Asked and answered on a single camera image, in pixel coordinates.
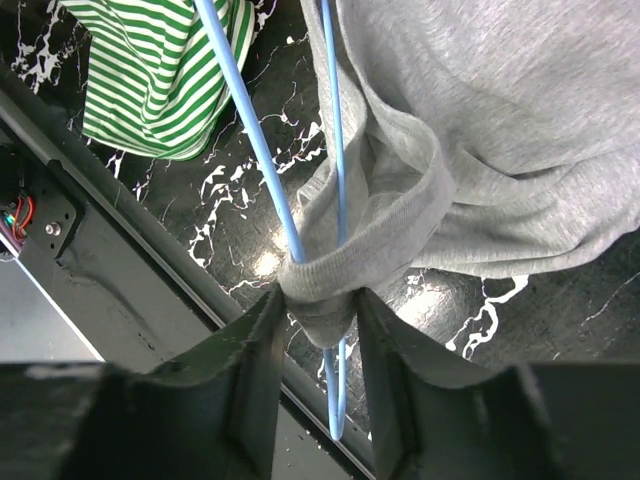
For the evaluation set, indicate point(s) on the grey tank top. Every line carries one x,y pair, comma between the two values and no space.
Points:
488,138

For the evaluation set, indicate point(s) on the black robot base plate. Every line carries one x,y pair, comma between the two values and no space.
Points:
132,291

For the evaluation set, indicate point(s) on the green white striped top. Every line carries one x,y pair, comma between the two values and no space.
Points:
155,87

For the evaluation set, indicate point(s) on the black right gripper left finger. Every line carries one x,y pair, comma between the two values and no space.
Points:
209,413

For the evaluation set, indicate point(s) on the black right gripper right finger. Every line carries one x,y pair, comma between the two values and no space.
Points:
435,415

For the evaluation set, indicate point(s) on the blue wire hanger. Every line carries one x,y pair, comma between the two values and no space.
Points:
334,365

